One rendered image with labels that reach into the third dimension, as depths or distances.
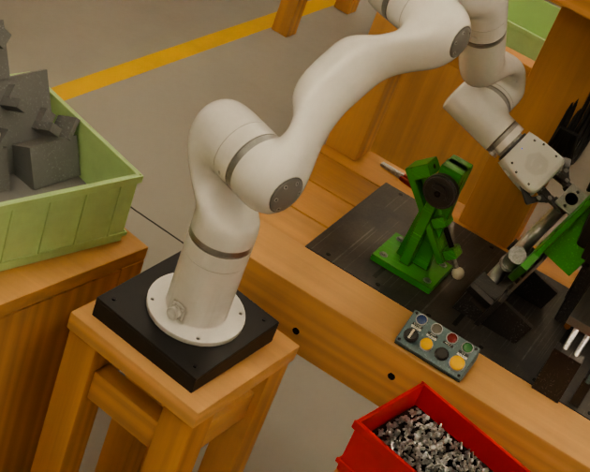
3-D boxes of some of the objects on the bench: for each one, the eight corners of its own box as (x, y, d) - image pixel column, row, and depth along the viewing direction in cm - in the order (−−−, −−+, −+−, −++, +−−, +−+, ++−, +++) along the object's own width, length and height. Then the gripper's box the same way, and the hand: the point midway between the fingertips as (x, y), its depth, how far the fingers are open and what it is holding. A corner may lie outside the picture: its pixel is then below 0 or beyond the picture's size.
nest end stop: (485, 310, 248) (490, 305, 243) (464, 290, 249) (469, 285, 244) (489, 306, 248) (494, 301, 243) (468, 286, 249) (473, 281, 244)
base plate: (782, 547, 222) (789, 539, 221) (302, 253, 251) (304, 244, 250) (809, 436, 256) (815, 430, 255) (383, 188, 284) (386, 181, 283)
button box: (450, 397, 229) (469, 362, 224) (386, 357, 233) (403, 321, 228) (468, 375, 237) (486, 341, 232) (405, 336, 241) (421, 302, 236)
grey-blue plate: (576, 410, 233) (608, 358, 225) (567, 405, 233) (598, 353, 226) (589, 388, 240) (621, 337, 233) (581, 382, 241) (612, 331, 234)
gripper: (530, 120, 246) (594, 182, 244) (477, 173, 243) (540, 236, 242) (539, 110, 238) (605, 174, 237) (485, 166, 236) (551, 230, 234)
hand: (566, 199), depth 240 cm, fingers closed on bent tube, 3 cm apart
